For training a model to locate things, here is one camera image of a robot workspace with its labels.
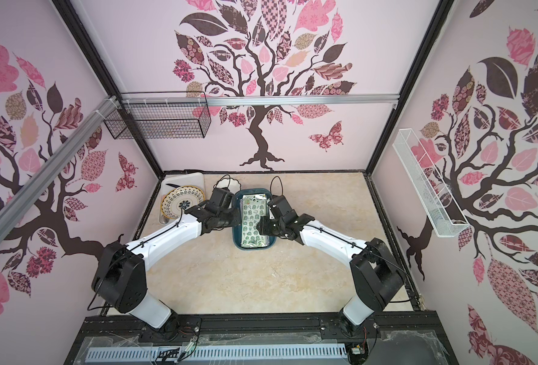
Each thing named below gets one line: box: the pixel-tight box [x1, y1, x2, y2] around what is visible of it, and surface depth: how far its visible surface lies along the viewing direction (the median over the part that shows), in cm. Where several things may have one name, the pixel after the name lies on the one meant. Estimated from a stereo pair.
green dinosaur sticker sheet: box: [240, 193, 269, 248], surface depth 89 cm
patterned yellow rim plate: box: [161, 185, 206, 220], surface depth 109 cm
